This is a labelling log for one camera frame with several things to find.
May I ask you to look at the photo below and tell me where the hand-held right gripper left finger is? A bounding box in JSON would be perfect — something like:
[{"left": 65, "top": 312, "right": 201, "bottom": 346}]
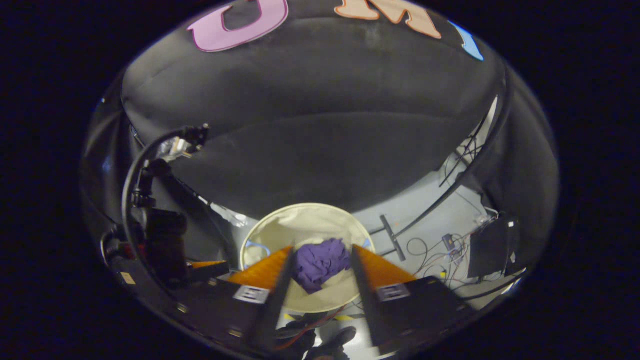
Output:
[{"left": 172, "top": 245, "right": 296, "bottom": 353}]

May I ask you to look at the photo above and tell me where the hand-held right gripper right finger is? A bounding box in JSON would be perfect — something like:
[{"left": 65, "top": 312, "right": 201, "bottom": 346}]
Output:
[{"left": 350, "top": 244, "right": 476, "bottom": 357}]

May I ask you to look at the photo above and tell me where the purple ribbed garment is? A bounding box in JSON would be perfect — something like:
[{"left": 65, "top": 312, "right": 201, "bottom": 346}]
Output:
[{"left": 291, "top": 238, "right": 352, "bottom": 294}]

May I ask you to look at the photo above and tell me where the cream laundry hamper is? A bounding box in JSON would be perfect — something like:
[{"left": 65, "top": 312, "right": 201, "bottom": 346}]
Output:
[{"left": 240, "top": 202, "right": 377, "bottom": 314}]

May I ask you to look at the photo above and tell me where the black clothes rack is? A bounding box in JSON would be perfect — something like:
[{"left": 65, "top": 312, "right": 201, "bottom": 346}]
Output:
[{"left": 369, "top": 65, "right": 513, "bottom": 262}]

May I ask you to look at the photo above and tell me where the person's black shoe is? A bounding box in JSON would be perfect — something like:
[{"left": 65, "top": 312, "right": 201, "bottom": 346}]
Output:
[
  {"left": 274, "top": 320, "right": 317, "bottom": 353},
  {"left": 305, "top": 326, "right": 358, "bottom": 360}
]

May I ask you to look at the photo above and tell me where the black box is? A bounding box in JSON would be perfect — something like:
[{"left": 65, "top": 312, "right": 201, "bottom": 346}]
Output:
[{"left": 469, "top": 215, "right": 521, "bottom": 279}]

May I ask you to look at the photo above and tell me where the thin red cable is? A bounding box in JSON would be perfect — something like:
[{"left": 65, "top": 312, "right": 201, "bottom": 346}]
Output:
[{"left": 275, "top": 304, "right": 348, "bottom": 351}]

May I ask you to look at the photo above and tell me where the thick black cable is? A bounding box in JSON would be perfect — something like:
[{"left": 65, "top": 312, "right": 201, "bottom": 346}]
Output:
[{"left": 121, "top": 125, "right": 210, "bottom": 253}]

